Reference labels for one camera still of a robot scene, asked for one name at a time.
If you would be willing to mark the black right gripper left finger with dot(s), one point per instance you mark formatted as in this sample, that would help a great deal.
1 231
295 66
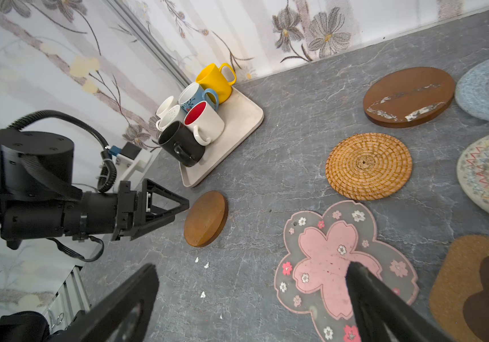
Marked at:
124 315

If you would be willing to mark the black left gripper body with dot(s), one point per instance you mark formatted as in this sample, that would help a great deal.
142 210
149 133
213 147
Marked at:
130 212

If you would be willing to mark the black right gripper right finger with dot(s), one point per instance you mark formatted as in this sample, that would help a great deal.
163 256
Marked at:
379 312

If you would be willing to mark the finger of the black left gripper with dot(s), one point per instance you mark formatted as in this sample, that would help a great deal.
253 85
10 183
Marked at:
151 189
148 219

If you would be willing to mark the light brown cork coaster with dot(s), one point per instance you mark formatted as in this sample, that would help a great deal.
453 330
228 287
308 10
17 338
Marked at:
206 219

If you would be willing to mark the black mug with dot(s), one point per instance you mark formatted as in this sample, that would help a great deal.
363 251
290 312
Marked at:
180 142

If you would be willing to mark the pink flower shaped coaster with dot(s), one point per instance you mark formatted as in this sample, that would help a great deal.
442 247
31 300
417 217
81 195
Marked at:
310 279

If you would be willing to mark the brown paw shaped coaster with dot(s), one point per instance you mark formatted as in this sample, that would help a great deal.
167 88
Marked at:
459 300

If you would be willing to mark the blue floral mug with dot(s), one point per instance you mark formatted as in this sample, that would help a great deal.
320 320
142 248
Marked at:
194 94

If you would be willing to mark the beige plastic tray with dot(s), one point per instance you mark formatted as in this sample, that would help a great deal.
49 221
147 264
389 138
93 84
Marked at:
242 117

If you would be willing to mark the yellow mug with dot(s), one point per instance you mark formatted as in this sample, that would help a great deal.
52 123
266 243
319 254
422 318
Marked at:
212 77

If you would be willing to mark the rattan woven round coaster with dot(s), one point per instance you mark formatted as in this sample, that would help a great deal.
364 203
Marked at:
368 166

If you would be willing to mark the dark brown round coaster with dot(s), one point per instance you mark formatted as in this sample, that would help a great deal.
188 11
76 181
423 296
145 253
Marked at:
409 97

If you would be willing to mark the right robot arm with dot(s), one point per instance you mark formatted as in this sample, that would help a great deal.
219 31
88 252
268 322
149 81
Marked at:
30 326

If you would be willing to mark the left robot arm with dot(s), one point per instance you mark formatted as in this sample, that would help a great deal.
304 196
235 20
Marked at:
38 200

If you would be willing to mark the white speckled mug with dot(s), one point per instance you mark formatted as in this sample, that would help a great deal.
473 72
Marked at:
175 113

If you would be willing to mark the white mug red inside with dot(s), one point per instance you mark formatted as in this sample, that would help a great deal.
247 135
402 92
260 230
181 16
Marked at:
205 124

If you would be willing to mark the plain white mug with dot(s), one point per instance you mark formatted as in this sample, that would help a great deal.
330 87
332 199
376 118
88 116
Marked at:
165 106

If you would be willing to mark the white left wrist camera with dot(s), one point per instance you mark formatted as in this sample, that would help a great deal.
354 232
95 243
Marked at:
131 163

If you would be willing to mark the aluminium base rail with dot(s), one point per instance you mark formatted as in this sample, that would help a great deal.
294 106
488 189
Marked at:
70 302

